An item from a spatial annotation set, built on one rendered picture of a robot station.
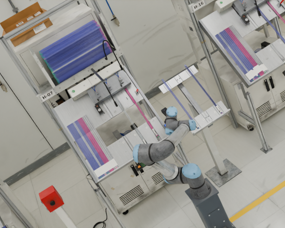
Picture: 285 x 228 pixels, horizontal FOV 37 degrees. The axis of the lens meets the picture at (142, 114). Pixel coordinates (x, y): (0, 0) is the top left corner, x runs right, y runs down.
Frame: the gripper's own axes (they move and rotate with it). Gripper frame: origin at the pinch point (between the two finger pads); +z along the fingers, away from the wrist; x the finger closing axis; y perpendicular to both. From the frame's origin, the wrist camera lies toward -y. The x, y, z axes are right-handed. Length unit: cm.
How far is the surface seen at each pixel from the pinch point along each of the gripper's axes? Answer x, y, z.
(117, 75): -12, -57, 4
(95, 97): -37, -51, 4
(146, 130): -16.9, -6.9, 10.8
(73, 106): -56, -56, 10
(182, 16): 73, -85, 33
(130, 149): -35.7, -1.3, 10.9
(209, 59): 70, -37, 38
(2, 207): -154, -29, 58
